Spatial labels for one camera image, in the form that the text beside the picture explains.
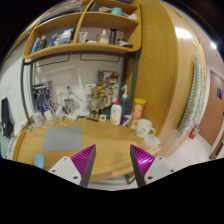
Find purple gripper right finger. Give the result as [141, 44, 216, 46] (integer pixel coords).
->
[129, 144, 175, 188]

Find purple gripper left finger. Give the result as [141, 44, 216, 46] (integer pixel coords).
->
[48, 144, 97, 188]

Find grey mouse pad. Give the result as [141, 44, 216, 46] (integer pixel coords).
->
[42, 126, 83, 151]

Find clear plastic lid container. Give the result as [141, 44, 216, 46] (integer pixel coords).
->
[144, 135, 160, 149]

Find white ceramic mug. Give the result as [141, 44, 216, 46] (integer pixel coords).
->
[136, 119, 155, 138]

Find light blue cylindrical cup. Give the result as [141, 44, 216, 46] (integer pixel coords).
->
[34, 154, 45, 169]

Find red yellow chips can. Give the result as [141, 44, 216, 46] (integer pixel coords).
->
[130, 98, 146, 130]

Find white glue bottle red cap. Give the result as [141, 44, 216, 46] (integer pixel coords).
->
[110, 99, 122, 125]

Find clear spray bottle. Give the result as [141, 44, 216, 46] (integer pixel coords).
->
[121, 85, 129, 115]

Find green white hanging towel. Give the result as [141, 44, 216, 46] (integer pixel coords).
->
[177, 57, 204, 137]

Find brown wooden door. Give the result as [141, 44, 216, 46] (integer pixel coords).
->
[199, 71, 224, 145]

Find black monitor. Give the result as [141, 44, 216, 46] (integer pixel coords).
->
[1, 98, 13, 137]

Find black bottle on shelf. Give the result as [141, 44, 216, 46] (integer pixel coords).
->
[110, 28, 118, 45]

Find teal bowl on shelf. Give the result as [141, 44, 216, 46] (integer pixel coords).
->
[111, 7, 122, 16]

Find tangled white cables chargers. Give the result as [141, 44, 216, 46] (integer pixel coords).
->
[32, 106, 87, 128]

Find wooden wall shelf unit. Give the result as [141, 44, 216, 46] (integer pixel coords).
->
[22, 0, 142, 60]

